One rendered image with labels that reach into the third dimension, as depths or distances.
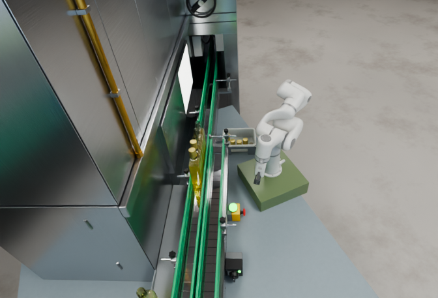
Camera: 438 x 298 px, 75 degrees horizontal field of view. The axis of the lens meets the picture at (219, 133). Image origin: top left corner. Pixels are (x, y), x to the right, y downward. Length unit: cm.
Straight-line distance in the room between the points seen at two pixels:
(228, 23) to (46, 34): 171
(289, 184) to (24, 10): 140
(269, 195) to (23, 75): 126
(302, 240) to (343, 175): 141
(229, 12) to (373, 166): 193
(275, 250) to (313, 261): 18
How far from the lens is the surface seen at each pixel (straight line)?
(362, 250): 253
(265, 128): 139
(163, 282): 140
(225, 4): 223
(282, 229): 162
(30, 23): 69
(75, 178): 93
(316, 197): 269
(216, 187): 160
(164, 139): 139
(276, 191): 163
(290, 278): 152
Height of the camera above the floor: 216
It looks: 43 degrees down
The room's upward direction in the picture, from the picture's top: 6 degrees counter-clockwise
